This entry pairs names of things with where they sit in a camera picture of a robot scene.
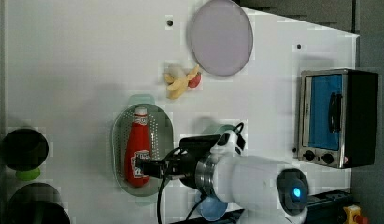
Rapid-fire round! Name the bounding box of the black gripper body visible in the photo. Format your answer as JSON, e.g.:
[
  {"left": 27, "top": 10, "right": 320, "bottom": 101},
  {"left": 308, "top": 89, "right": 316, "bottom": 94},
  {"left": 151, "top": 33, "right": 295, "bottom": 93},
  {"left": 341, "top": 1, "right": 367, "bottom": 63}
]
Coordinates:
[{"left": 142, "top": 134, "right": 220, "bottom": 189}]

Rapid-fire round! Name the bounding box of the red ketchup bottle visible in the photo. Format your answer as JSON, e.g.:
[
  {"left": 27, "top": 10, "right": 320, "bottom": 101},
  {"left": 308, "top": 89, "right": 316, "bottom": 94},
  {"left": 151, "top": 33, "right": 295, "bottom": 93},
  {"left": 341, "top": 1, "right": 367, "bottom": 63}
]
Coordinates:
[{"left": 124, "top": 106, "right": 151, "bottom": 188}]

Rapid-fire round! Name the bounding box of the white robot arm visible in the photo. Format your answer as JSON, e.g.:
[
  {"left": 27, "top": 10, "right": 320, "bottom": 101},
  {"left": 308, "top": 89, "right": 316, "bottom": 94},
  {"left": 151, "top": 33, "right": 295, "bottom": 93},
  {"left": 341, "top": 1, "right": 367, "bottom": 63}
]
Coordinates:
[{"left": 136, "top": 133, "right": 309, "bottom": 224}]

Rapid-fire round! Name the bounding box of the green oval strainer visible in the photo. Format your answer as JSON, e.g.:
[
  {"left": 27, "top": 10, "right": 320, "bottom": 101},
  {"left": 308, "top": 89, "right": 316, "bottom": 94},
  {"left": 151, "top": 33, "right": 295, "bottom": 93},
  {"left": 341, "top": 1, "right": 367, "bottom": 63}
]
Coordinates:
[{"left": 111, "top": 94, "right": 174, "bottom": 206}]

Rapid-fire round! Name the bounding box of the blue cup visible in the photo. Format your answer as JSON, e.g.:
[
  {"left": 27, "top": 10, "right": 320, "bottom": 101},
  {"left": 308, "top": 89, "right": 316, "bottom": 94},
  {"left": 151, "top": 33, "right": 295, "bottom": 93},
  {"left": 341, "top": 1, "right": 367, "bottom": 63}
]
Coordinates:
[{"left": 196, "top": 196, "right": 228, "bottom": 221}]

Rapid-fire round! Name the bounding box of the peeled toy banana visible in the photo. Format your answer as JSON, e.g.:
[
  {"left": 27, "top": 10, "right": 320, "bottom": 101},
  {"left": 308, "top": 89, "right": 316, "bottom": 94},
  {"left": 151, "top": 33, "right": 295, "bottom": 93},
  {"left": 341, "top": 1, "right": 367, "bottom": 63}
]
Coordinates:
[{"left": 164, "top": 64, "right": 201, "bottom": 100}]

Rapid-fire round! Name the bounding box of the red toy strawberry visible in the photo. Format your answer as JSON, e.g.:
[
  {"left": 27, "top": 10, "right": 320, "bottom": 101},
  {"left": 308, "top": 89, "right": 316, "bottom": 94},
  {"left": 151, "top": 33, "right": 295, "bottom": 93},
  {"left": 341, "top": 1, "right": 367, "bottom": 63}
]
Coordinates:
[{"left": 188, "top": 73, "right": 201, "bottom": 88}]

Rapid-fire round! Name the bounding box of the purple round plate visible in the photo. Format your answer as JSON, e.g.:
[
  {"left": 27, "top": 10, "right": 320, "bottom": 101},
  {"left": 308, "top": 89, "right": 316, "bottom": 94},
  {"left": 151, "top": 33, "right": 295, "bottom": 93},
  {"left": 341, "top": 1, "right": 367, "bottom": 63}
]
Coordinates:
[{"left": 189, "top": 0, "right": 253, "bottom": 76}]

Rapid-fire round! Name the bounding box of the green small object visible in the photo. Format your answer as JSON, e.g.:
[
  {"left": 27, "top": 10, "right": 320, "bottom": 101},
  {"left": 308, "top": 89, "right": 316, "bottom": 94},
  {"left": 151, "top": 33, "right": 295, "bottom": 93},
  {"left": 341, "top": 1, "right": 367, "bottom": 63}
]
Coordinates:
[{"left": 15, "top": 168, "right": 40, "bottom": 181}]

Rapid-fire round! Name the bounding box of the black cylinder upper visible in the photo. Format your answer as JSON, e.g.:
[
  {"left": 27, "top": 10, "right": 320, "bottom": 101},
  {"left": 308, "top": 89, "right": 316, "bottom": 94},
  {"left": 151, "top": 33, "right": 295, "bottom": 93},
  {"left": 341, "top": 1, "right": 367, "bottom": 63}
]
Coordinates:
[{"left": 0, "top": 129, "right": 49, "bottom": 171}]

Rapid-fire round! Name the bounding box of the black toaster oven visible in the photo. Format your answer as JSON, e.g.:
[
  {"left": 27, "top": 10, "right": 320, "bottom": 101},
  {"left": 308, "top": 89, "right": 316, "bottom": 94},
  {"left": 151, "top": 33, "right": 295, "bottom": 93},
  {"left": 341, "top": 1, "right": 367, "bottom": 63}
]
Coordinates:
[{"left": 297, "top": 68, "right": 378, "bottom": 169}]

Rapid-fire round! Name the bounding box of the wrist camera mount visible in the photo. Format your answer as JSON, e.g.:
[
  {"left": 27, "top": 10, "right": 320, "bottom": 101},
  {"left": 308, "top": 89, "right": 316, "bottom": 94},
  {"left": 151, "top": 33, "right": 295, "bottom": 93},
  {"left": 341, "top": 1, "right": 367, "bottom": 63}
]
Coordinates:
[{"left": 210, "top": 130, "right": 246, "bottom": 155}]

